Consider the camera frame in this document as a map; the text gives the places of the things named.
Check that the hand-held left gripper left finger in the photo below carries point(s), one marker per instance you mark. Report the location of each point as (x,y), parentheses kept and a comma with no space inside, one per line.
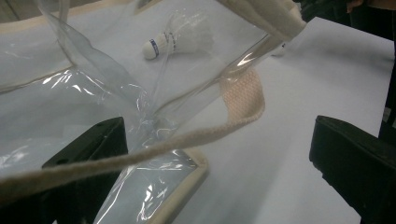
(102,140)

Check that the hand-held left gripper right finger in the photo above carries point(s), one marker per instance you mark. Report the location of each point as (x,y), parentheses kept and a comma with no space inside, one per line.
(355,161)

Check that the white shuttlecock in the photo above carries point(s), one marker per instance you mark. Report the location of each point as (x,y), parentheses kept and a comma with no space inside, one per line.
(151,49)

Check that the clear tote bag beige trim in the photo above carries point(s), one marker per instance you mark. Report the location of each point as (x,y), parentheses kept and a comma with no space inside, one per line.
(243,93)

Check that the white table sheet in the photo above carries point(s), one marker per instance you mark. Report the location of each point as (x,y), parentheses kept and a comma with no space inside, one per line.
(280,155)

